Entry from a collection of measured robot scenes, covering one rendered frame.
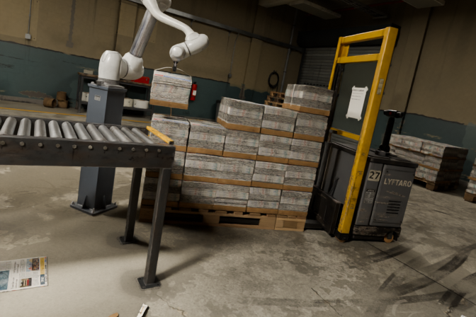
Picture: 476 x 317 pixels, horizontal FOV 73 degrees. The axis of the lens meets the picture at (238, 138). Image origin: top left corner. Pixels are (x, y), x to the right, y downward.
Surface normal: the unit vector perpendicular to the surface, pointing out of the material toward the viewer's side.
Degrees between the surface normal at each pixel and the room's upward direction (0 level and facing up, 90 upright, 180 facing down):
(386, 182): 90
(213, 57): 90
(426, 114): 90
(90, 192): 90
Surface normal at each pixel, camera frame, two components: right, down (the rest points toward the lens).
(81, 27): 0.51, 0.22
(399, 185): 0.24, 0.18
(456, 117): -0.84, -0.07
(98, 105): -0.39, 0.07
